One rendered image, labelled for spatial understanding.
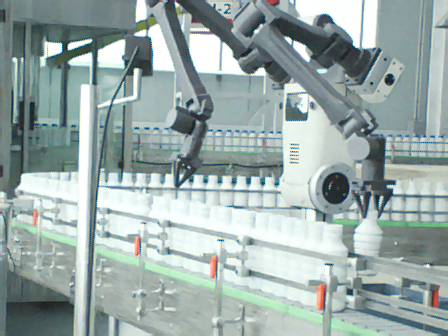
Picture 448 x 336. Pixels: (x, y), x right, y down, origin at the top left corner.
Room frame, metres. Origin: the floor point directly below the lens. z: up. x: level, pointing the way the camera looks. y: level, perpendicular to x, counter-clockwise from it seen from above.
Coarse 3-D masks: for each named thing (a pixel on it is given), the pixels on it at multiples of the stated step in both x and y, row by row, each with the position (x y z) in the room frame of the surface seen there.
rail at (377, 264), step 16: (64, 224) 3.73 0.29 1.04; (176, 224) 2.91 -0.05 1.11; (128, 240) 3.21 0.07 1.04; (256, 240) 2.51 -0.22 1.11; (192, 256) 2.81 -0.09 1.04; (320, 256) 2.26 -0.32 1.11; (336, 256) 2.20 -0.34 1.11; (352, 256) 2.29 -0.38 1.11; (368, 256) 2.24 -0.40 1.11; (256, 272) 2.50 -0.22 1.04; (384, 272) 2.06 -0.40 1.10; (400, 272) 2.01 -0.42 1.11; (416, 272) 1.97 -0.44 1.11; (432, 272) 2.05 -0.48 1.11; (304, 288) 2.31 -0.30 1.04; (368, 304) 2.10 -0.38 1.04; (400, 304) 2.13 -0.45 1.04; (416, 304) 2.09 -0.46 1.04; (416, 320) 1.97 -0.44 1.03; (432, 320) 1.93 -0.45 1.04
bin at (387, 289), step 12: (372, 288) 3.17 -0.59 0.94; (384, 288) 3.18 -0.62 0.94; (396, 288) 3.13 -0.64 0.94; (408, 288) 3.08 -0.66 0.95; (372, 300) 3.17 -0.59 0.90; (420, 300) 2.86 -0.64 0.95; (444, 300) 2.88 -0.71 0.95; (372, 312) 2.81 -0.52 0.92; (420, 312) 2.86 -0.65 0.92; (408, 324) 2.85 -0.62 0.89; (420, 324) 2.86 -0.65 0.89
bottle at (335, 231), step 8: (328, 224) 2.30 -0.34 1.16; (328, 232) 2.27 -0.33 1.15; (336, 232) 2.27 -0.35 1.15; (328, 240) 2.27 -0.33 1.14; (336, 240) 2.27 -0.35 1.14; (320, 248) 2.27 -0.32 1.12; (328, 248) 2.26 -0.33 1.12; (336, 248) 2.26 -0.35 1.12; (344, 248) 2.27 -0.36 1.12; (344, 256) 2.26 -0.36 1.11; (320, 264) 2.27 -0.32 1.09; (336, 264) 2.26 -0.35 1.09; (320, 272) 2.27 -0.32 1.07; (336, 272) 2.26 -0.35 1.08; (344, 272) 2.26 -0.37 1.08; (344, 288) 2.27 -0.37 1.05; (336, 304) 2.26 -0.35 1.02; (344, 304) 2.27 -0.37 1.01
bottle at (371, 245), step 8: (368, 216) 2.99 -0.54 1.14; (376, 216) 2.99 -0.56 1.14; (368, 224) 2.99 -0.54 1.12; (376, 224) 2.99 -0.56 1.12; (360, 232) 2.98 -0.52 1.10; (368, 232) 2.97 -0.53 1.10; (376, 232) 2.97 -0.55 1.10; (360, 240) 2.98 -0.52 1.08; (368, 240) 2.97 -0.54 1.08; (376, 240) 2.97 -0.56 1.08; (360, 248) 2.98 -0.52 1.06; (368, 248) 2.97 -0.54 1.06; (376, 248) 2.98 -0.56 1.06; (360, 272) 2.98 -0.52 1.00; (368, 272) 2.98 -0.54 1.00; (376, 272) 2.99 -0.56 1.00
